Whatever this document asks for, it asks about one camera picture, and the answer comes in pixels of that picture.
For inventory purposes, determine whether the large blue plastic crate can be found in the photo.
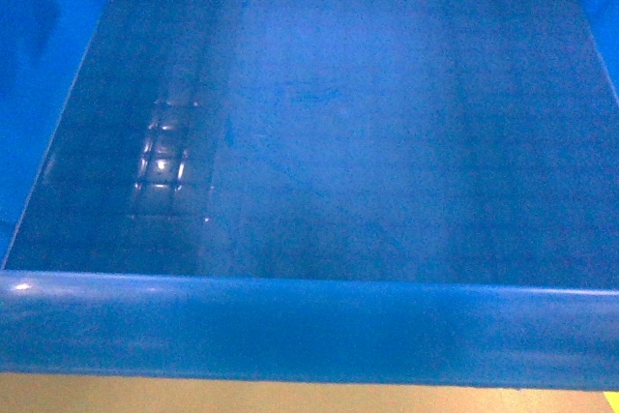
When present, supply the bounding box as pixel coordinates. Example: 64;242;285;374
1;0;618;391

